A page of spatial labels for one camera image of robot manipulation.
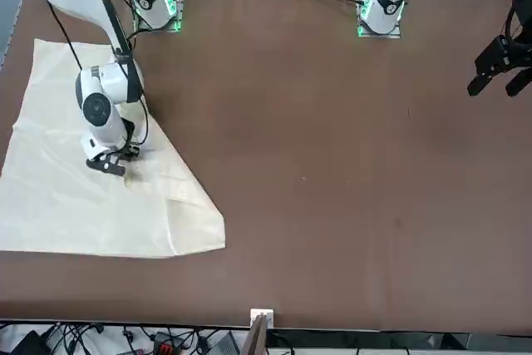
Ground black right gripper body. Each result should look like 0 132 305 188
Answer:
106 138 135 159

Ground dark ribbed power adapter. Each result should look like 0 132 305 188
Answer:
207 329 243 355

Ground orange black connector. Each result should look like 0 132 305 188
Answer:
150 331 185 355

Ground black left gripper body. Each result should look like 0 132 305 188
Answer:
510 0 532 45

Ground white rail foot bracket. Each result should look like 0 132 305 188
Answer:
249 308 276 328

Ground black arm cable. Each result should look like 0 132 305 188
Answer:
45 0 150 149

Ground slanted aluminium mast rail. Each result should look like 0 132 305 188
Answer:
242 312 269 355

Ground cream tablecloth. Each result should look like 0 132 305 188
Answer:
0 37 228 260

